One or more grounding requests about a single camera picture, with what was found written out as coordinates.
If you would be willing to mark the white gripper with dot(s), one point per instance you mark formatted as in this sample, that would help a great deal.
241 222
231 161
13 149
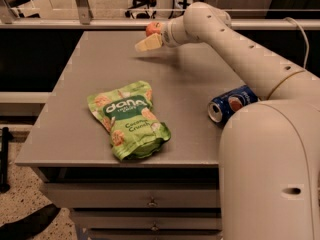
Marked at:
169 34

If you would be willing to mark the red apple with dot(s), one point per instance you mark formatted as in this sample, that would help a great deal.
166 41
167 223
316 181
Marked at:
153 28

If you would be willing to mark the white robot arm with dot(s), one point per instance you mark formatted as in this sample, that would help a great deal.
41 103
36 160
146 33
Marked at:
269 152

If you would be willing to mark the green rice chip bag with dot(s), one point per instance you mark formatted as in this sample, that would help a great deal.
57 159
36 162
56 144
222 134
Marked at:
126 113

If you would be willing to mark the black office chair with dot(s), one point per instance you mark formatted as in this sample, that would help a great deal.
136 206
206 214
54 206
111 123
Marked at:
139 9

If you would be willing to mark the blue pepsi can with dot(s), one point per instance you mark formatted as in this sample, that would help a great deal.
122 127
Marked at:
221 108

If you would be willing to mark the metal railing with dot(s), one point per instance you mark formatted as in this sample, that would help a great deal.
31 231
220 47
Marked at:
246 14

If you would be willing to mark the grey drawer cabinet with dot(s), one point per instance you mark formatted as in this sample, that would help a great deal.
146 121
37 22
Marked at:
172 194

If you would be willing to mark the black stand on floor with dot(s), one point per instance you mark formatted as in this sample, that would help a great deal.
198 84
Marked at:
5 137

